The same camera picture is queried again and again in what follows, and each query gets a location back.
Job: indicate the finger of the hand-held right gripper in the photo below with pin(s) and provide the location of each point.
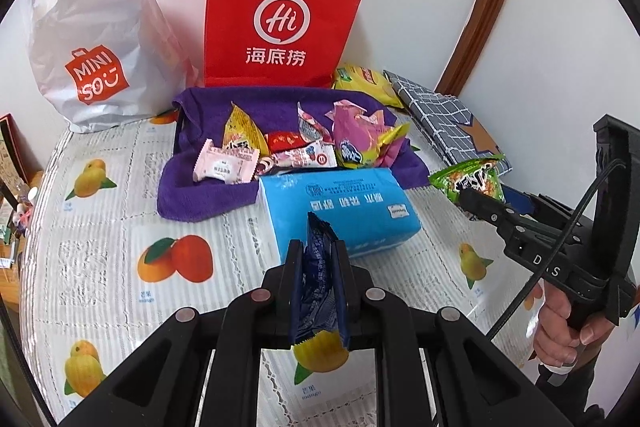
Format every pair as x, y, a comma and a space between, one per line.
525, 202
492, 214

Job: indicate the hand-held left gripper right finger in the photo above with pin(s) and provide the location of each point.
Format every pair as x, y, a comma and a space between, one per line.
341, 287

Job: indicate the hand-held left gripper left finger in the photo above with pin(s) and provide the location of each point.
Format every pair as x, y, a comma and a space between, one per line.
295, 287

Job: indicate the dark blue snack packet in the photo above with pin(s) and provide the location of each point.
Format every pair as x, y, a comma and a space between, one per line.
317, 277

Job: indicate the green snack packet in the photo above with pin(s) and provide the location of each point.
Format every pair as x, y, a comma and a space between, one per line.
465, 182

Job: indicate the purple cloth tray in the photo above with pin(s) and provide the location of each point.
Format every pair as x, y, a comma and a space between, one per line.
200, 202

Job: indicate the light pink snack packet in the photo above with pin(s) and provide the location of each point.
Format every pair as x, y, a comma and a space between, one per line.
222, 164

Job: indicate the pink and yellow snack packet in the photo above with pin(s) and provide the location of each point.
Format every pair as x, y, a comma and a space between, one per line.
360, 137

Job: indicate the person's right forearm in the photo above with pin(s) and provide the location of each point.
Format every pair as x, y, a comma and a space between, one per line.
575, 392

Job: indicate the person's right hand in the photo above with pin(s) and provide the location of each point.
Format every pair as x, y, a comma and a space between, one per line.
550, 327

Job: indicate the blue tissue pack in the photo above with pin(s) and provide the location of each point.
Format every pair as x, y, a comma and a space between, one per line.
350, 207

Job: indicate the grey checked folded cloth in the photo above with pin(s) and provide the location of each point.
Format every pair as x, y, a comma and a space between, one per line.
435, 117

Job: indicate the pink white cartoon packet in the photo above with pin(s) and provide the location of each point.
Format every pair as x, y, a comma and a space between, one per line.
305, 154

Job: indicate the red snack packet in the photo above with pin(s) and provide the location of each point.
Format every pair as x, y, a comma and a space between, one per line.
285, 141

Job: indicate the white red candy packet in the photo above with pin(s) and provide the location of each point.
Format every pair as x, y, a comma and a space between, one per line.
312, 122

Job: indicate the yellow triangular snack packet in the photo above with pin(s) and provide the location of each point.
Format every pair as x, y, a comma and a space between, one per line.
242, 129

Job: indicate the fruit print tablecloth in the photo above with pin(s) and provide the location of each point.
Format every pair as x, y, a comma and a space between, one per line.
125, 307

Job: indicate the yellow snack bag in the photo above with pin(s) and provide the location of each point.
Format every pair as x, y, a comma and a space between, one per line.
365, 82

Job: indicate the cluster of small cosmetics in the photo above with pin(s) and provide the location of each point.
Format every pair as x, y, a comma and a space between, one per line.
20, 217

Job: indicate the wooden nightstand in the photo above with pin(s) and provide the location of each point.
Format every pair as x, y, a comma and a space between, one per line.
10, 279

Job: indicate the patterned book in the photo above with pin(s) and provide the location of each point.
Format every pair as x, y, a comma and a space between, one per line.
10, 147

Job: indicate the white plastic shopping bag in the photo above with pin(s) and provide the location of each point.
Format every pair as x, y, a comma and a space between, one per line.
100, 17

